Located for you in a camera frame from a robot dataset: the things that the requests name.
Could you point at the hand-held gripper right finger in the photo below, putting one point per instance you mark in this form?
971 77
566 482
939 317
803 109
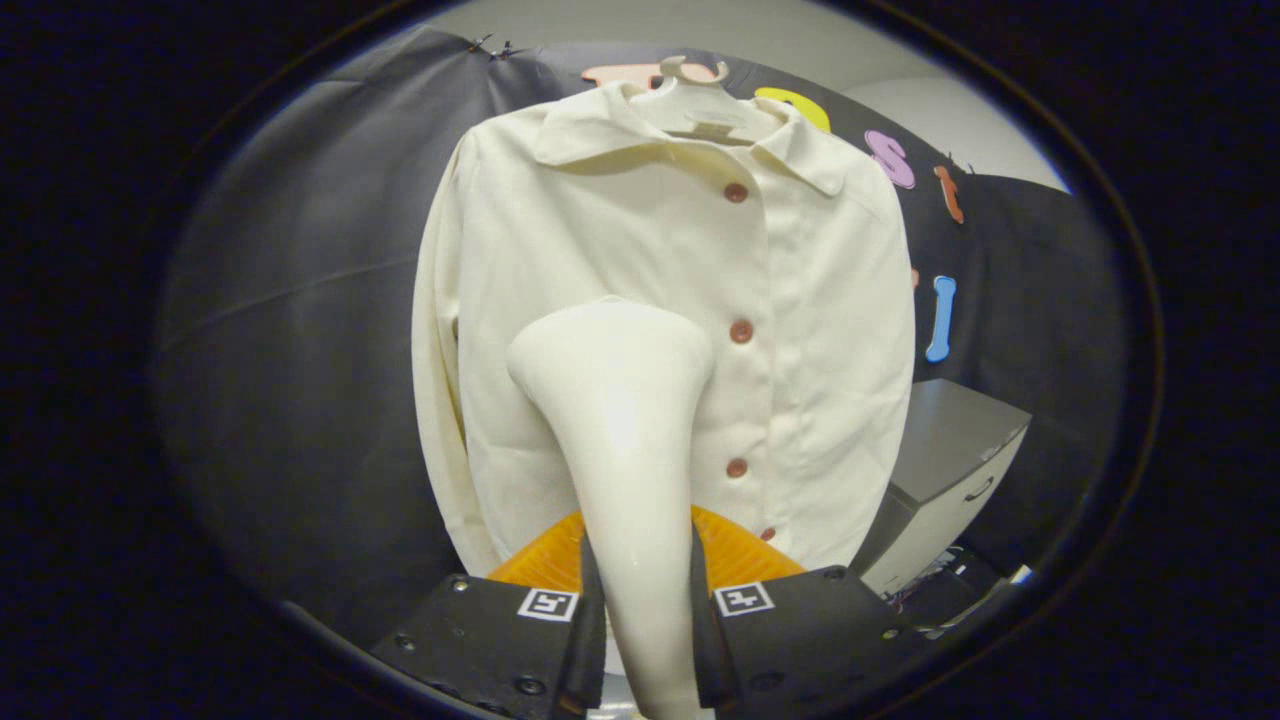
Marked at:
810 640

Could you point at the white box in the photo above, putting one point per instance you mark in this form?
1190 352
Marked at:
1021 574

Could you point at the cream button shirt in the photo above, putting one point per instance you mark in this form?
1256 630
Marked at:
600 230

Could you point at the white plastic clothes hanger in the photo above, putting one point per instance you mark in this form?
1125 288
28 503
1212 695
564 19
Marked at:
700 105

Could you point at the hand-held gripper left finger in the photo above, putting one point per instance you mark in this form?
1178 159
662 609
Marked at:
480 640

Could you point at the white garment steamer head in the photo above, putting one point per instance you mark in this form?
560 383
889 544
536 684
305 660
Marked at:
620 450

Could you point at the grey beige cabinet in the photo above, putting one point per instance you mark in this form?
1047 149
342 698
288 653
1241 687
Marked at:
950 450

